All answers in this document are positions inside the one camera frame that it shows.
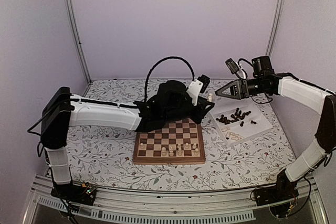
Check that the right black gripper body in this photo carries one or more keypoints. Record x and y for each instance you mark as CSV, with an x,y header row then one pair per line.
x,y
247,92

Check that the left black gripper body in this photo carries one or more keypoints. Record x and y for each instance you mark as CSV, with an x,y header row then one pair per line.
x,y
176,114

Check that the white chess piece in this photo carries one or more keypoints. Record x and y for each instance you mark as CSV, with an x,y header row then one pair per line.
x,y
210,97

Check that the wooden chess board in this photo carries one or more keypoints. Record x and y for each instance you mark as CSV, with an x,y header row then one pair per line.
x,y
172,134

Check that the white chess queen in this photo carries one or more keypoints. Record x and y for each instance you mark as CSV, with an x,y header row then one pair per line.
x,y
163,151

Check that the white chess bishop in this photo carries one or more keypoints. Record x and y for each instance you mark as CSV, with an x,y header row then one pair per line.
x,y
179,152

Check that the white chess king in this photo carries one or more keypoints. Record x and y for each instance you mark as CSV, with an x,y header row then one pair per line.
x,y
171,151

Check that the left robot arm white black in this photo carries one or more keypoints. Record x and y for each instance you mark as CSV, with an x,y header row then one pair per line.
x,y
65,110

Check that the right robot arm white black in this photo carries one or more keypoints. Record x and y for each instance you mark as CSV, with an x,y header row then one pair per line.
x,y
316,118

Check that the pile of dark chess pieces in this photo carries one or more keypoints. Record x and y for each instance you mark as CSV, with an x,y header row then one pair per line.
x,y
237,116

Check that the pile of white chess pieces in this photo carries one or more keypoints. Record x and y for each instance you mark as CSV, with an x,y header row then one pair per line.
x,y
230,135

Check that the white divided tray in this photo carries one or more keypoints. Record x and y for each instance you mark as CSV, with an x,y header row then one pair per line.
x,y
255,125

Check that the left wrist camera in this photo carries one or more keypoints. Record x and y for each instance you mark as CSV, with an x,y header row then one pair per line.
x,y
196,87

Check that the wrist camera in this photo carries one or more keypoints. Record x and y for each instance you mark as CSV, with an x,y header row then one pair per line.
x,y
196,87
236,69

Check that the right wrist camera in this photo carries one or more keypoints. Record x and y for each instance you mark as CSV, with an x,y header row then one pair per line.
x,y
236,69

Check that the right aluminium frame post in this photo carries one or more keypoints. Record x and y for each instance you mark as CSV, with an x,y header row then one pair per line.
x,y
274,28

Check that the aluminium frame post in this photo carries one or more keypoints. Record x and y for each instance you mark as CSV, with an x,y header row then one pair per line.
x,y
77,40
274,28

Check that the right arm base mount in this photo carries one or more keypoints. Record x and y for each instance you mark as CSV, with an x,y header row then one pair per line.
x,y
282,197

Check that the front aluminium rail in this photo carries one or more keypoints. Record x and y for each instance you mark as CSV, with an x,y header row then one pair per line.
x,y
118,205

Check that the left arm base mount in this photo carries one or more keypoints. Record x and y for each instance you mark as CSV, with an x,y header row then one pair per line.
x,y
83,194

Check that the left aluminium frame post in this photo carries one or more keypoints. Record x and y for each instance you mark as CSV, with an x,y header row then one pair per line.
x,y
77,40

